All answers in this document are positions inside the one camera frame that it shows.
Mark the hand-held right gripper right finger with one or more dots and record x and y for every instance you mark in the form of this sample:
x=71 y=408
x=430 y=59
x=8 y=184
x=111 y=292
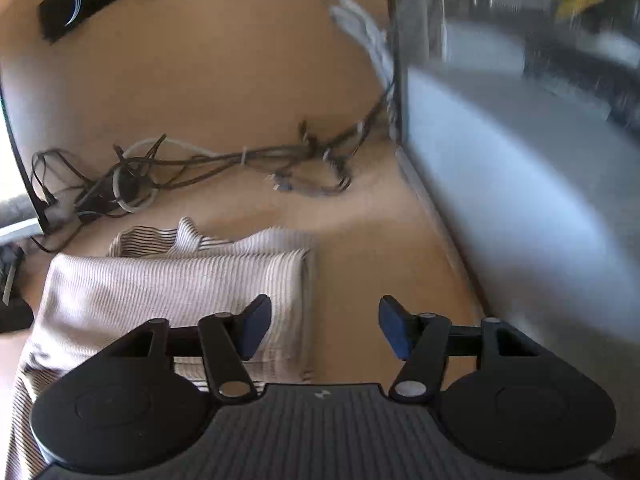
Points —
x=395 y=327

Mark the striped knit garment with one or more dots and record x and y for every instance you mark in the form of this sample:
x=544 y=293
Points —
x=150 y=285

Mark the black keyboard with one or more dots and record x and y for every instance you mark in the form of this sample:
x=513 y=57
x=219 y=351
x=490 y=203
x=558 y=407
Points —
x=12 y=317

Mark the black curved monitor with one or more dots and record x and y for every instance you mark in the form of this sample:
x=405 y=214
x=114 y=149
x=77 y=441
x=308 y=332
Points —
x=6 y=170

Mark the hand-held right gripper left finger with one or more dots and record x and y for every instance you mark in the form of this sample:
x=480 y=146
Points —
x=255 y=327

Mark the white glass-sided computer case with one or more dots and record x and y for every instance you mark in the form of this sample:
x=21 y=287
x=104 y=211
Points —
x=525 y=185

